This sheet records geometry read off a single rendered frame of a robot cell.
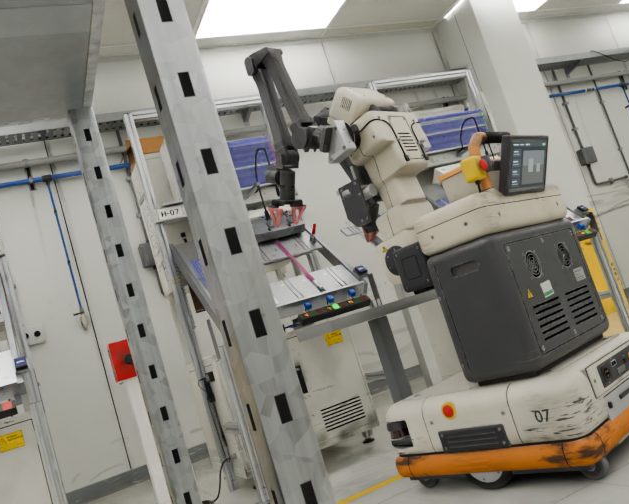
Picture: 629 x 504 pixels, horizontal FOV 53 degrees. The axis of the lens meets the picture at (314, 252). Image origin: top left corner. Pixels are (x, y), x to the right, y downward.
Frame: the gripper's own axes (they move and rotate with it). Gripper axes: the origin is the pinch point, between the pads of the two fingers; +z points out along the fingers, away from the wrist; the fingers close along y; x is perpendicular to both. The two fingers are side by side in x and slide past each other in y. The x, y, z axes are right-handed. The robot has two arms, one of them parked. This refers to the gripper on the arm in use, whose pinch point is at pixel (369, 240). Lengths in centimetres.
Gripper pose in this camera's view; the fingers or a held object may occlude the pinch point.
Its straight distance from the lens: 309.3
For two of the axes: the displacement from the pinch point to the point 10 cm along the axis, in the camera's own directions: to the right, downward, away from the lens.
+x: 4.8, 4.7, -7.4
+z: -0.5, 8.6, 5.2
